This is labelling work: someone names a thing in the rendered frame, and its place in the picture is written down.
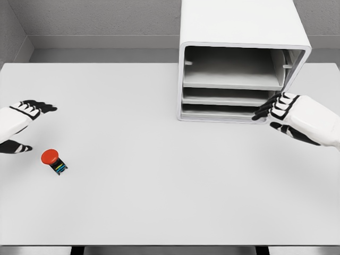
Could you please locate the white multi-storey storage cabinet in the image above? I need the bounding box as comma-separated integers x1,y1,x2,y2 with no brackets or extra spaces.
175,0,312,124

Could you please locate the red button load switch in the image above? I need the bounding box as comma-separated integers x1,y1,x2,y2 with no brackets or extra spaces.
40,149,69,177

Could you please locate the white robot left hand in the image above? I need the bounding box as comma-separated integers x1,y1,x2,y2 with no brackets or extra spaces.
0,99,58,155

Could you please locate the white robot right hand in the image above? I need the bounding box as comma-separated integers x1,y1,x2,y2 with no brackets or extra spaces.
251,91,332,147

